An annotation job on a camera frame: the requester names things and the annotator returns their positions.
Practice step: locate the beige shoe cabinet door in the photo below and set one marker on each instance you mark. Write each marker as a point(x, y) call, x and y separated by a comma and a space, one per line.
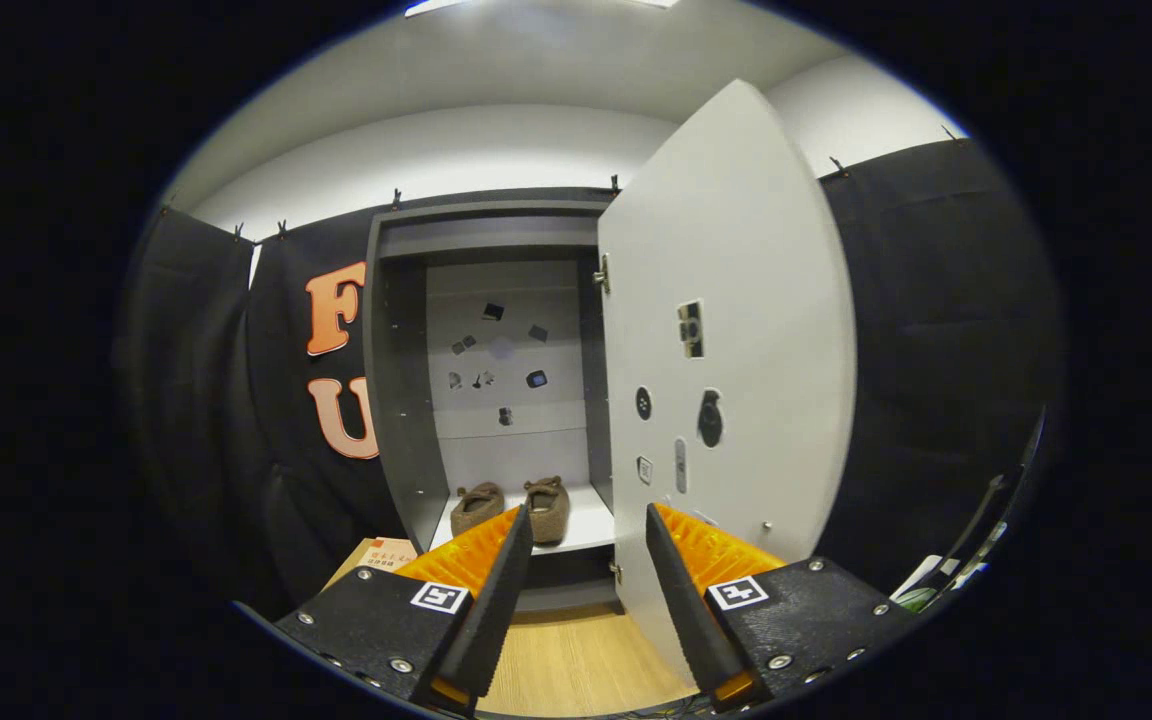
point(736, 220)

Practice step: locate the stack of books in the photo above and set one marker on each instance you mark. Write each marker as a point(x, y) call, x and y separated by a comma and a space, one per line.
point(386, 555)

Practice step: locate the white and green object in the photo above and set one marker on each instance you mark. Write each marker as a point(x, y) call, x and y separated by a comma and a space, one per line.
point(921, 590)

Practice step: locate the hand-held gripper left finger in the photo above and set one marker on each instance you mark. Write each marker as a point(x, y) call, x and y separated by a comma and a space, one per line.
point(491, 620)

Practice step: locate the black metal stand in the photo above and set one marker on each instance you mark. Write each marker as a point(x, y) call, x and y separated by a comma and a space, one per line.
point(986, 495)

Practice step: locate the wide ceiling light panel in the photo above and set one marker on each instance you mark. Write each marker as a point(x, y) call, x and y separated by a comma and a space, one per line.
point(431, 6)

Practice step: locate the brown fuzzy shoe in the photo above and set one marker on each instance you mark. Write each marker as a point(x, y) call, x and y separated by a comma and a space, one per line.
point(476, 510)
point(546, 515)

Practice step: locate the dark gray shoe cabinet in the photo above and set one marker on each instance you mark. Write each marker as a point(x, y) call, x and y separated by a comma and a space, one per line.
point(401, 400)

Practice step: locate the black backdrop cloth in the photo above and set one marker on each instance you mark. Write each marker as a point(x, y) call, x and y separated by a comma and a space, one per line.
point(936, 350)

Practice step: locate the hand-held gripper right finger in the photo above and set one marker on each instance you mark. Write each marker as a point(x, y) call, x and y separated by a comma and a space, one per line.
point(686, 620)

